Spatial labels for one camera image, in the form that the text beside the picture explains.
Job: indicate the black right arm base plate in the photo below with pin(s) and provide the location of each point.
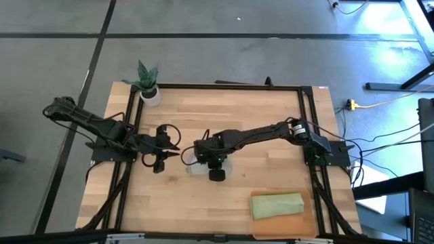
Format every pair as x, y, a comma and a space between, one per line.
339, 157

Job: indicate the yellow power plug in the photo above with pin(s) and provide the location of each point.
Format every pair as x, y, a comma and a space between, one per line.
351, 105

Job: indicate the thin black bar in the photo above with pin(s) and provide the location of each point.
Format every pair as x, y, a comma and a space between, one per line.
237, 82

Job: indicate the white plant pot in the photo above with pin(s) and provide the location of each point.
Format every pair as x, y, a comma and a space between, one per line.
151, 100

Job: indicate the grey microfiber towel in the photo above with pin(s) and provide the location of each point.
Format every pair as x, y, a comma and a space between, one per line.
196, 169

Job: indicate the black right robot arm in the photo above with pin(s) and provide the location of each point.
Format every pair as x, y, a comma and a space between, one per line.
264, 132

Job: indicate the green leafy plant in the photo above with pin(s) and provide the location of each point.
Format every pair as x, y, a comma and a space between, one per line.
146, 79

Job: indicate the green microfiber towel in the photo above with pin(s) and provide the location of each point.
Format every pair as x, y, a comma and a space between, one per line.
276, 206

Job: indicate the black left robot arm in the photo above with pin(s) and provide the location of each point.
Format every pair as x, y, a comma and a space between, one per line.
101, 127

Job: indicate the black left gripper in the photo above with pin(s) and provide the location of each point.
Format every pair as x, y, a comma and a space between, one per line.
157, 144

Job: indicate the black desk leg frame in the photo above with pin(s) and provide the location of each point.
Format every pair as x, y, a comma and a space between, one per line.
383, 86

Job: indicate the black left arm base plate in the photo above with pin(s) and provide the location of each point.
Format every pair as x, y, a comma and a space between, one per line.
101, 156

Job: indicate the black laptop keyboard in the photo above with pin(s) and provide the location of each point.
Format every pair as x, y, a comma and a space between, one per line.
424, 223

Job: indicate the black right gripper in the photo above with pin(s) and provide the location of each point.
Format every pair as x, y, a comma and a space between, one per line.
210, 149

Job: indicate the black diagonal brace bar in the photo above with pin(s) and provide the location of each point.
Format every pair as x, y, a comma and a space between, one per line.
318, 176
122, 176

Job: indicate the black desk beam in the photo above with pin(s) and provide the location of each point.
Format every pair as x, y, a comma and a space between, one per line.
386, 186

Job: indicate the dark grey chair foot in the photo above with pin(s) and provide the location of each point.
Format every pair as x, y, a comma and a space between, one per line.
10, 156

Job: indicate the black rig beam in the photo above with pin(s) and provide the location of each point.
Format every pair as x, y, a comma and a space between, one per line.
51, 237

